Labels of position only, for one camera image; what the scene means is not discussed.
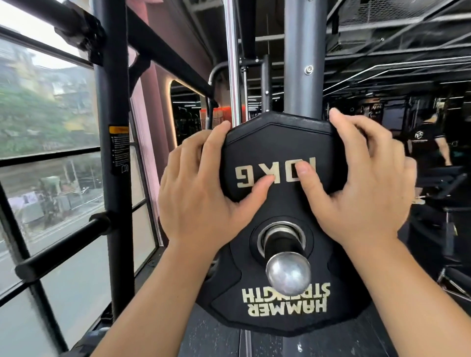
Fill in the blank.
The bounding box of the black window frame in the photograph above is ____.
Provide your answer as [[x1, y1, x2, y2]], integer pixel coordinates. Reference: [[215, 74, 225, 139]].
[[0, 25, 159, 357]]

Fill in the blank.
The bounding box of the black horizontal storage peg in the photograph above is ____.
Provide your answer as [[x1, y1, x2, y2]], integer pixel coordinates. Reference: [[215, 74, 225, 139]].
[[14, 212, 112, 284]]

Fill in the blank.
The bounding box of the person's left forearm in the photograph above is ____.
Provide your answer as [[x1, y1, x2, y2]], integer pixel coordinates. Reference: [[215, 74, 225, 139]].
[[91, 241, 223, 357]]

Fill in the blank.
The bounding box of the person's right forearm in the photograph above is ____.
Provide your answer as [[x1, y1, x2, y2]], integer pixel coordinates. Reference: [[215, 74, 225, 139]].
[[340, 235, 471, 357]]

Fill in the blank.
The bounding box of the person's right hand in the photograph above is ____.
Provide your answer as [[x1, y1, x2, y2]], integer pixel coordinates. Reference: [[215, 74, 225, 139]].
[[294, 108, 418, 251]]

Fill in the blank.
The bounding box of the chrome guide rod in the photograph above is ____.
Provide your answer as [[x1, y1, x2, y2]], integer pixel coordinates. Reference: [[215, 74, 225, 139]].
[[223, 0, 243, 128]]

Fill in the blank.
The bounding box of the black diagonal rack brace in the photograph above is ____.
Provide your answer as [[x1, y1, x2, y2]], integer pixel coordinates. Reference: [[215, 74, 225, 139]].
[[126, 7, 216, 99]]

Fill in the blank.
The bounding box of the black rubber weight plate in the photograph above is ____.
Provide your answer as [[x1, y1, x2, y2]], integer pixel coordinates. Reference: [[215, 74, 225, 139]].
[[196, 112, 373, 338]]

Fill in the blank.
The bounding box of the black steel rack post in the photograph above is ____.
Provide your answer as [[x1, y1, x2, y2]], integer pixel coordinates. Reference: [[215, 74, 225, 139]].
[[91, 0, 136, 321]]

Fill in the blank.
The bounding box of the chrome-tipped weight storage peg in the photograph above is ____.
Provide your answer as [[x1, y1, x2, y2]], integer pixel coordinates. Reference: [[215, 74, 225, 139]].
[[257, 222, 313, 297]]

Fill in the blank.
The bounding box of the person's left hand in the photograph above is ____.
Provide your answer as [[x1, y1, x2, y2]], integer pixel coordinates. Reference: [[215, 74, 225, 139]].
[[158, 121, 276, 255]]

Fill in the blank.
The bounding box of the yellow and black warning label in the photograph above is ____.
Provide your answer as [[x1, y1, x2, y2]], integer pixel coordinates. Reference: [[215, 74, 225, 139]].
[[108, 126, 131, 176]]

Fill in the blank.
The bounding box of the grey steel rack upright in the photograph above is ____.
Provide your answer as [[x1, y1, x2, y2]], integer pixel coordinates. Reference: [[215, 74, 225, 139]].
[[283, 0, 327, 120]]

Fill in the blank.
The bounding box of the lit wall mirror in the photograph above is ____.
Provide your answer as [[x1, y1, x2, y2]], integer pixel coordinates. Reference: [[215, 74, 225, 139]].
[[169, 79, 207, 148]]

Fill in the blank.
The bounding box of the stack of orange weight plates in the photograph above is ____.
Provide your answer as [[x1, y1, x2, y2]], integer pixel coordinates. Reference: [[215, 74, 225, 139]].
[[200, 104, 247, 130]]

